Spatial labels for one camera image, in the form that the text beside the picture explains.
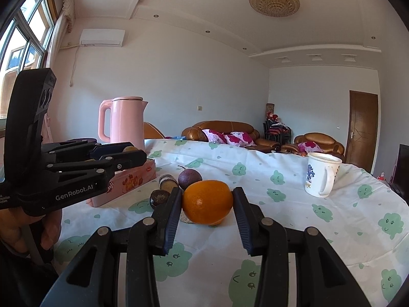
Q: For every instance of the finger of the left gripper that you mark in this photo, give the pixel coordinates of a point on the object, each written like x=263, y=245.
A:
x=115, y=151
x=109, y=162

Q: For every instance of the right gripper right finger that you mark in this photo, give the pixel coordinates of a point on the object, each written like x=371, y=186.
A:
x=322, y=278

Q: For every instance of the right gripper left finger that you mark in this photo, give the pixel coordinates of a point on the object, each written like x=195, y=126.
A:
x=92, y=276

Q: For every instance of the cut taro piece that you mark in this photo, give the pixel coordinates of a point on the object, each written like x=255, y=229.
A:
x=167, y=183
x=183, y=218

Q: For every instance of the dark passion fruit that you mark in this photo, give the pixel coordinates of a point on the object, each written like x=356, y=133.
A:
x=158, y=197

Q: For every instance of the purple round radish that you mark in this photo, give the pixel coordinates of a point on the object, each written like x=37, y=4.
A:
x=187, y=177

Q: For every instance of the orange front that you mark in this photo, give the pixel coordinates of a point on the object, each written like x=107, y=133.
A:
x=207, y=201

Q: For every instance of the orange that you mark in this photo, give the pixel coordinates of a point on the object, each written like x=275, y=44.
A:
x=207, y=201
x=218, y=222

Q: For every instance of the small yellow-brown fruit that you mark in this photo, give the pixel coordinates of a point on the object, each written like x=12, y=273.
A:
x=130, y=148

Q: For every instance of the person's left hand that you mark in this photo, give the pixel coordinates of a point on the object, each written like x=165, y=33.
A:
x=16, y=233

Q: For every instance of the pink cookie tin box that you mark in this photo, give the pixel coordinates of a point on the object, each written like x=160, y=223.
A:
x=124, y=182

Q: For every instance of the brown leather chair back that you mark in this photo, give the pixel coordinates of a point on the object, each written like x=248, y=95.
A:
x=151, y=132

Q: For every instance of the pink electric kettle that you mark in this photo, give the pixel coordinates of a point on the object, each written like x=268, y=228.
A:
x=126, y=120

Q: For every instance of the blue clothes pile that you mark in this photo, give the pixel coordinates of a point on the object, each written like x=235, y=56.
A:
x=176, y=138

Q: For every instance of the long brown leather sofa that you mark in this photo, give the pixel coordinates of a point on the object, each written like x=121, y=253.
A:
x=195, y=133

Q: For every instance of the pink floral cushion left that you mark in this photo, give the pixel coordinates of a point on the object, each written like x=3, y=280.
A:
x=214, y=136

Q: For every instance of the white mug blue print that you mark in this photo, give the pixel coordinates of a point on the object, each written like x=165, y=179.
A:
x=321, y=173

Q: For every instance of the white green cloud tablecloth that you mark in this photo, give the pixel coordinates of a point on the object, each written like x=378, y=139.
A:
x=363, y=220

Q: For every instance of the pink floral cushion right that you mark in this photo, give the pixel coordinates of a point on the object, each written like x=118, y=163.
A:
x=239, y=139

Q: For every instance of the black television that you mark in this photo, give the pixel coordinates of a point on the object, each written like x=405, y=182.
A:
x=400, y=179

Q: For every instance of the pink floral armchair cushion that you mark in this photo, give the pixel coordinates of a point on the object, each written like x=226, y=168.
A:
x=309, y=146

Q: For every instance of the brown leather armchair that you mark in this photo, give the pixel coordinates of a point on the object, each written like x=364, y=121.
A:
x=327, y=143

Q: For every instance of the brown wooden door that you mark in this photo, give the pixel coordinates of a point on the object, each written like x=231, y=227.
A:
x=363, y=129

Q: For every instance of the stacked dark chairs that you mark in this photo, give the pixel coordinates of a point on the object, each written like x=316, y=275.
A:
x=275, y=130

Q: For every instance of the pink curtain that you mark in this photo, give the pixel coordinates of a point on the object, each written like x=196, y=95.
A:
x=63, y=16

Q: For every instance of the round ceiling lamp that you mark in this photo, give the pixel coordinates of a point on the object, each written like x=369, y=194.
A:
x=275, y=8

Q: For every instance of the white wall air conditioner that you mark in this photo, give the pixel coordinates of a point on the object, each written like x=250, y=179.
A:
x=102, y=37

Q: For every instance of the window with frame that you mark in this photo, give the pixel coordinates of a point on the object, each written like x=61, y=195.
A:
x=24, y=45

